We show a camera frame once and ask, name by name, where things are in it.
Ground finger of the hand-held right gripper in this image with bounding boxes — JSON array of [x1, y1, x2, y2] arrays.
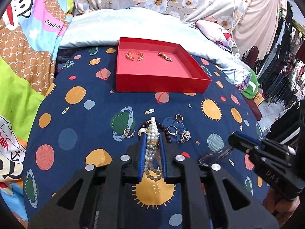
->
[[234, 131, 264, 149], [227, 133, 258, 155]]

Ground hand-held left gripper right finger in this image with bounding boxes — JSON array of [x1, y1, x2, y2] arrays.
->
[[159, 133, 280, 229]]

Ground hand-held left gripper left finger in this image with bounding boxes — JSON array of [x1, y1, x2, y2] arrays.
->
[[27, 133, 148, 229]]

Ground dark wooden bead bracelet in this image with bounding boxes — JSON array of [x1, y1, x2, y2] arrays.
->
[[138, 121, 173, 145]]

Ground pearl bracelet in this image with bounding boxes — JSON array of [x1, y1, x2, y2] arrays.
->
[[136, 116, 165, 185]]

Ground silver ring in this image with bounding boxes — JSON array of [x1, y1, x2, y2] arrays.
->
[[167, 125, 179, 137]]

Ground silver wristwatch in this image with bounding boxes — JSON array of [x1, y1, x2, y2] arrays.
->
[[198, 147, 235, 168]]

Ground red cardboard box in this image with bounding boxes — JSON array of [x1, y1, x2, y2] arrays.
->
[[116, 37, 212, 94]]

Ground person's right hand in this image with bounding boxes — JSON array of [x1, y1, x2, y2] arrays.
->
[[263, 188, 302, 223]]

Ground dark red stool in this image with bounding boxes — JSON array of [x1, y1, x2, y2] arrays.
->
[[244, 98, 262, 121]]

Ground green cloth bag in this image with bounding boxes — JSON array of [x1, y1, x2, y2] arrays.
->
[[241, 68, 260, 99]]

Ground navy planet print bedsheet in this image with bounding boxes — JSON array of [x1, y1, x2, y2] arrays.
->
[[22, 45, 274, 229]]

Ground hanging dark clothes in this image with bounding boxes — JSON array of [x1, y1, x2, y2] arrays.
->
[[243, 0, 305, 153]]

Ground gold watch band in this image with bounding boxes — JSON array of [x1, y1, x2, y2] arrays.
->
[[157, 52, 174, 63]]

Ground pink cartoon pillow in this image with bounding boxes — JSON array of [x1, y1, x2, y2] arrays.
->
[[195, 19, 236, 48]]

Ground beige curtain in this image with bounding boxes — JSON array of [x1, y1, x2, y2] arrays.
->
[[232, 0, 283, 61]]

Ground light blue quilt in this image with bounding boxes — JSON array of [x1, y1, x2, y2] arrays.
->
[[58, 7, 252, 86]]

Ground cartoon monkey blanket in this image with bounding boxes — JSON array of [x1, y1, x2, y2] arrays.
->
[[0, 0, 79, 196]]

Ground gold chain bangle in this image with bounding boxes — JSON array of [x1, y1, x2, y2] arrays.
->
[[125, 51, 145, 62]]

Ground white cable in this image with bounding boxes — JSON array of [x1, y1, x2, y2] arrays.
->
[[229, 0, 240, 53]]

